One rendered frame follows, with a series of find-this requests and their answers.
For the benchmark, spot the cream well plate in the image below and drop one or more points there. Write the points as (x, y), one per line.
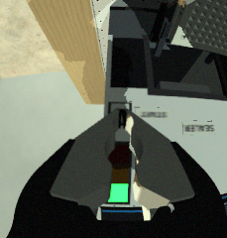
(200, 26)

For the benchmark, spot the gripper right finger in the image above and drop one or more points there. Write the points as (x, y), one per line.
(167, 175)

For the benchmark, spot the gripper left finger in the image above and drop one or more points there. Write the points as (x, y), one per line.
(78, 173)

